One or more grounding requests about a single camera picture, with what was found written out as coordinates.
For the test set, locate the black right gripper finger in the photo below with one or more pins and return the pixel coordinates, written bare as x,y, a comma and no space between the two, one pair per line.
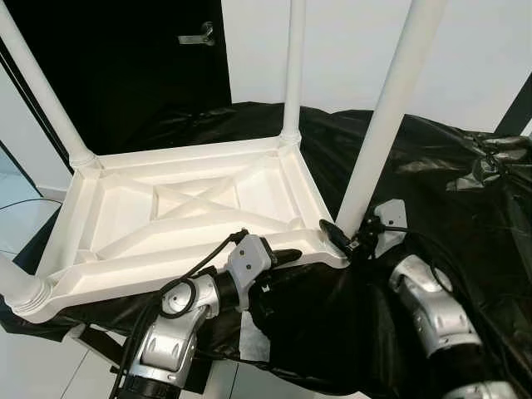
336,236

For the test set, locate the white tapered table leg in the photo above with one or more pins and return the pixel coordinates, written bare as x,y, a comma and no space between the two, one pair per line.
391,108
293,66
46,91
25,287

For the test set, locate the white plastic children table top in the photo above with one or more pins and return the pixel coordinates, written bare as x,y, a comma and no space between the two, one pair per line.
125,224

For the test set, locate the black plastic cover sheet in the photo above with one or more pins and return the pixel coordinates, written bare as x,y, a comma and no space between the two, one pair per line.
449,249

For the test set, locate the white support table leg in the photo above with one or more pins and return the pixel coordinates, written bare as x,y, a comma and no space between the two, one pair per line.
224,382

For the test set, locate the black door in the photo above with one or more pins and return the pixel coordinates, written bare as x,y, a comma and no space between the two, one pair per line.
125,75

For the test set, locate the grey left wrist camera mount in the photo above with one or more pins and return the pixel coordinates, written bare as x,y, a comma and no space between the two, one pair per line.
248,262

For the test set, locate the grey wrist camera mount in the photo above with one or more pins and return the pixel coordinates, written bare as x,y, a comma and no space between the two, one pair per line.
389,220
248,262

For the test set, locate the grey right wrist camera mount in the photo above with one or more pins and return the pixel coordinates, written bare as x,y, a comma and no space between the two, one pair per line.
389,220

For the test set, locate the dark window frame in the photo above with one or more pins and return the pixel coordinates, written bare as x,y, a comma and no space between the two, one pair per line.
517,104

